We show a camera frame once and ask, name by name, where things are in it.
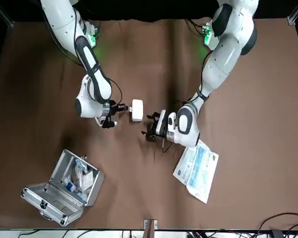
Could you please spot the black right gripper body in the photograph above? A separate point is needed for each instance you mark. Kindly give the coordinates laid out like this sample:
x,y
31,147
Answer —
x,y
111,109

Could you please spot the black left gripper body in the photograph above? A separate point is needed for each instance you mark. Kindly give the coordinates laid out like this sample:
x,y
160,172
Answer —
x,y
156,127

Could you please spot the small white medicine box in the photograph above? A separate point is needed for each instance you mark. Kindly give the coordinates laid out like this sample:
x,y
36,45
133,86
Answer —
x,y
137,110

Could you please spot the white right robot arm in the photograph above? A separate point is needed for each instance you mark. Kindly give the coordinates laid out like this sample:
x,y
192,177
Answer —
x,y
62,22

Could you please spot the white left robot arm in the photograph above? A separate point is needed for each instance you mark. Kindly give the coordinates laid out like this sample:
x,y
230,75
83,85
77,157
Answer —
x,y
228,62

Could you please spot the blue white medicine carton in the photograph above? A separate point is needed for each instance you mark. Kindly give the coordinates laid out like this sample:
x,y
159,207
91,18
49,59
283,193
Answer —
x,y
70,187

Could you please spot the silver cylindrical wrist fitting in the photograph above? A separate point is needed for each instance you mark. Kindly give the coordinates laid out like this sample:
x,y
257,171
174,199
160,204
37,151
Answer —
x,y
116,122

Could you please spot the blue white mask packet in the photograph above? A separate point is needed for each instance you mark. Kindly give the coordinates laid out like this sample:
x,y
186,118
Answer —
x,y
182,168
203,173

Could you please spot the clear plastic bag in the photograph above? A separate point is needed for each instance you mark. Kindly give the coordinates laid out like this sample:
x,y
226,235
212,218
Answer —
x,y
78,171

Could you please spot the silver aluminium case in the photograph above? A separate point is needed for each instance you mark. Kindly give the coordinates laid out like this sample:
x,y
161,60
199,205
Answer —
x,y
52,200

